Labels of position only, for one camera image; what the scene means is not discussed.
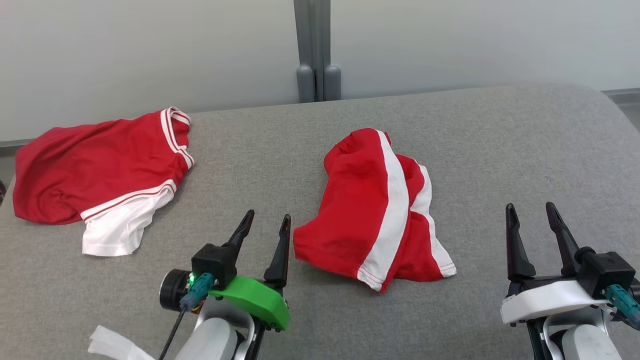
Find grey partition post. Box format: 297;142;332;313
293;0;342;103

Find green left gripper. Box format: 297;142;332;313
209;209;292;332

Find red and white basketball jersey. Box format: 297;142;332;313
12;106;195;257

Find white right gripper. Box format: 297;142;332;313
500;201;612;326

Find black cable with teal plug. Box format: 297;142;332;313
602;284;640;331
159;272;215;360

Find red shorts with white stripes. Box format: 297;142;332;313
293;128;457;294

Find white strap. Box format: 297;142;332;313
88;325;156;360

